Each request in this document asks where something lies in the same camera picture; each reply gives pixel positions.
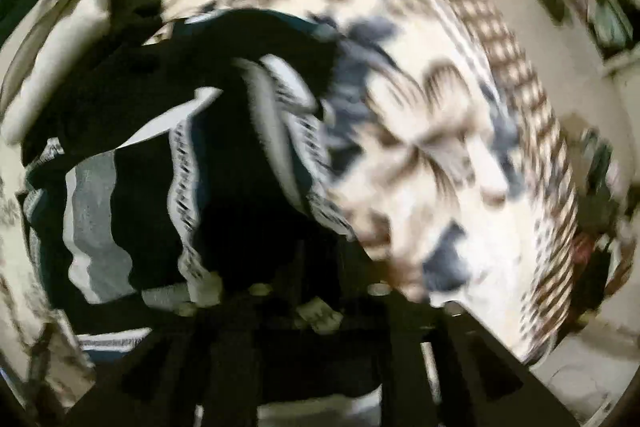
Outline white folded garment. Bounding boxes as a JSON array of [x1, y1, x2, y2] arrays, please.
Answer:
[[0, 0, 117, 142]]

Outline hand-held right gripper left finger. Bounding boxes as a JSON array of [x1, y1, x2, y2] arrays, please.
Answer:
[[65, 284, 273, 427]]

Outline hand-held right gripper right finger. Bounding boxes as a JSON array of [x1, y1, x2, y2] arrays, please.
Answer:
[[362, 279, 571, 427]]

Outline floral bed sheet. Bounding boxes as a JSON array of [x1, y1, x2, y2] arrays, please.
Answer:
[[0, 0, 581, 408]]

